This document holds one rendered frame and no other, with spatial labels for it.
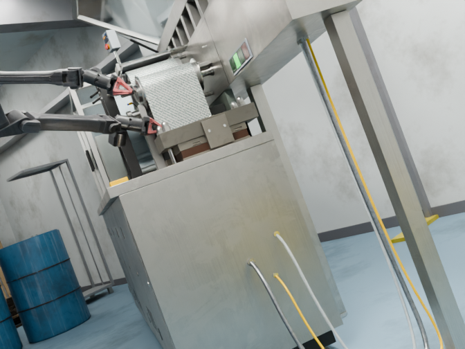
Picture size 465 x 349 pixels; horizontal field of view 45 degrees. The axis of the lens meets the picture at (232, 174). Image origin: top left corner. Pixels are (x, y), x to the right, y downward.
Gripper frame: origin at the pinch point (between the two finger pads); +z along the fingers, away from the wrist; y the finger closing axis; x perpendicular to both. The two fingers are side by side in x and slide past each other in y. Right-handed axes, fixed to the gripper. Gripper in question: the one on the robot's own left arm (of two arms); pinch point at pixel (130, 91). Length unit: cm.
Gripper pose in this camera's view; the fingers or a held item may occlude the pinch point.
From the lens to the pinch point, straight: 244.8
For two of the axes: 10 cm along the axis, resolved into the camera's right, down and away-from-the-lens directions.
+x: 2.9, -9.4, 1.9
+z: 9.4, 3.2, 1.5
